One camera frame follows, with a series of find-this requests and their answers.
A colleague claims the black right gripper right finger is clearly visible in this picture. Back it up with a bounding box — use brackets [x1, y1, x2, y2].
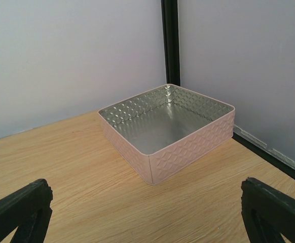
[241, 177, 295, 242]

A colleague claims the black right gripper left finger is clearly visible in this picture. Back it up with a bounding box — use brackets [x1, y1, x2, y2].
[0, 179, 53, 242]

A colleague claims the pink metal tin lid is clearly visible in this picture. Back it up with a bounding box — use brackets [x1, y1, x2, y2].
[98, 84, 235, 185]

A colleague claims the black enclosure frame post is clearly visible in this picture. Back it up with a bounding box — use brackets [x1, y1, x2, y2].
[161, 1, 295, 180]

